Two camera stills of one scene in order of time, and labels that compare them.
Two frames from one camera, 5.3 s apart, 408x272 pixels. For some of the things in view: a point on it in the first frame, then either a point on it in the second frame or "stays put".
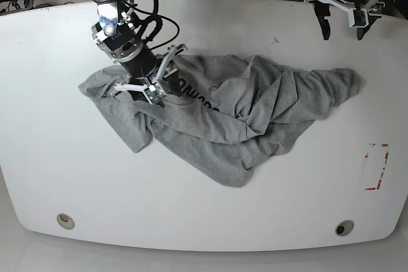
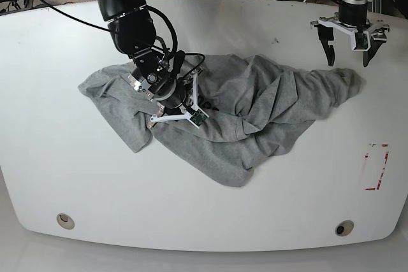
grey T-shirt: [231, 112] stays put
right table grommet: [344, 227] stays put
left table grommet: [65, 221] stays put
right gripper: [322, 7] -> [377, 31]
